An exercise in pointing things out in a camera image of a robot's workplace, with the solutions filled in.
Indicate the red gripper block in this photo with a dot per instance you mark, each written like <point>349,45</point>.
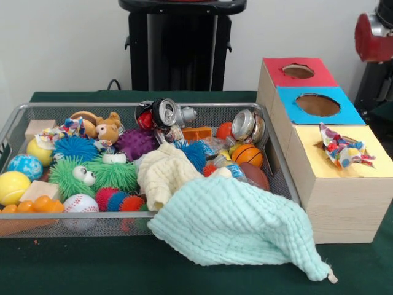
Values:
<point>374,49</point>

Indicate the colourful dotted cloth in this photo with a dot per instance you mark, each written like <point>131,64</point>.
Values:
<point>340,150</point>
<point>61,130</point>

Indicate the mint green waffle cloth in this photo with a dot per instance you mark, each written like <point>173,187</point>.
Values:
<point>233,221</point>

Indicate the cream waffle cloth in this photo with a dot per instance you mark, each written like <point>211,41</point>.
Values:
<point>165,175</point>

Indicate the wooden box with three holes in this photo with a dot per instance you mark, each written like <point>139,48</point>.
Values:
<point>344,209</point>

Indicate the black upright stand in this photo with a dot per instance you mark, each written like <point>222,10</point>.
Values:
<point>373,83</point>

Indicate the purple spiky ball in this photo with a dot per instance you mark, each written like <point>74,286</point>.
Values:
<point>135,143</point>

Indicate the small brown teddy bear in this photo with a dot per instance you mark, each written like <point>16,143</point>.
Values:
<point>108,129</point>

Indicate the blue spiky rubber ball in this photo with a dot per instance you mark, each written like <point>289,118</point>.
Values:
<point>76,147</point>

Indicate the white baseball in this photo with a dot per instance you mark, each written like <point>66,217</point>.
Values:
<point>81,204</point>

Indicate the blue globe ball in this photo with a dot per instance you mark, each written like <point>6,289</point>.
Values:
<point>25,167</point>

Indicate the yellow tennis ball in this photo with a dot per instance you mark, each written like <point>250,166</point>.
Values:
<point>13,187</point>

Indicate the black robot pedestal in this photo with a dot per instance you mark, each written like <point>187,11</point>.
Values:
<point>184,46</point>

